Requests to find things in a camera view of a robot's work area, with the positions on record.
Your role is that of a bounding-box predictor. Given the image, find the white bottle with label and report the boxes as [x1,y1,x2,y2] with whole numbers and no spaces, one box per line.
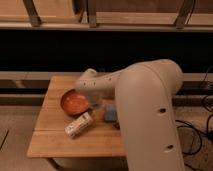
[65,112,93,138]

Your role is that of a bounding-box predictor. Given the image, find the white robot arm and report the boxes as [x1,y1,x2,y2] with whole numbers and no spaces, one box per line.
[74,59,185,171]

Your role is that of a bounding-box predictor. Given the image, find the orange ceramic bowl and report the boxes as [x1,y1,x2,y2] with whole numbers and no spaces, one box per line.
[60,89,89,116]

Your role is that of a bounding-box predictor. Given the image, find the blue sponge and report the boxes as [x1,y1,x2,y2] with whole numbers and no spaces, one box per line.
[104,105,117,122]

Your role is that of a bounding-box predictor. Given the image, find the brown sausage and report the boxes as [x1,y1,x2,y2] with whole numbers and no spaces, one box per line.
[113,122,120,130]

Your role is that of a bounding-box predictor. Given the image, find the wooden table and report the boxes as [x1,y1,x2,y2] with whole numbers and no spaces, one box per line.
[27,76,125,158]

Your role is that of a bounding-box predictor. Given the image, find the metal railing frame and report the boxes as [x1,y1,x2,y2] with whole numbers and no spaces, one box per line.
[0,0,213,32]

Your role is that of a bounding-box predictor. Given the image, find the black cables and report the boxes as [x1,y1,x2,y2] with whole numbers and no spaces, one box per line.
[174,64,213,171]

